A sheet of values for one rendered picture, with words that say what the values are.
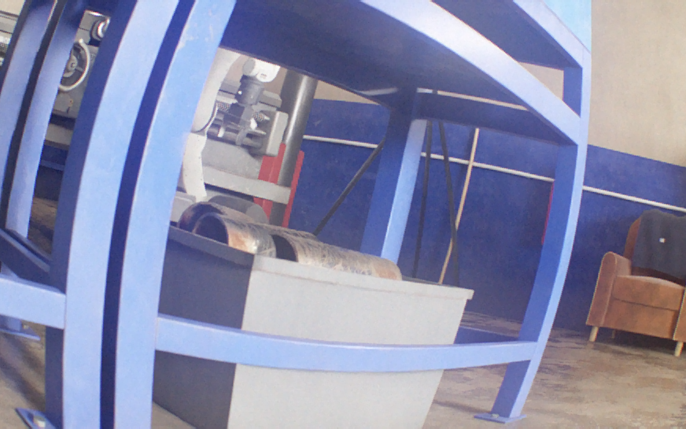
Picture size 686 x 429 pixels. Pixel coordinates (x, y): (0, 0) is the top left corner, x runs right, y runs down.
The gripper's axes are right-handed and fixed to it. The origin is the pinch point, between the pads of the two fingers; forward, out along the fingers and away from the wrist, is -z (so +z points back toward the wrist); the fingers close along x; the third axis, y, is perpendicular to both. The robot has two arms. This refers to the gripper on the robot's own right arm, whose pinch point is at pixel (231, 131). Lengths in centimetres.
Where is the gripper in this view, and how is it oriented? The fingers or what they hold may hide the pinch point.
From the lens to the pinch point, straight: 285.7
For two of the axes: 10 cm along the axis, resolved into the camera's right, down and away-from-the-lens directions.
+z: 3.7, -9.2, -0.9
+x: -7.2, -3.5, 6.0
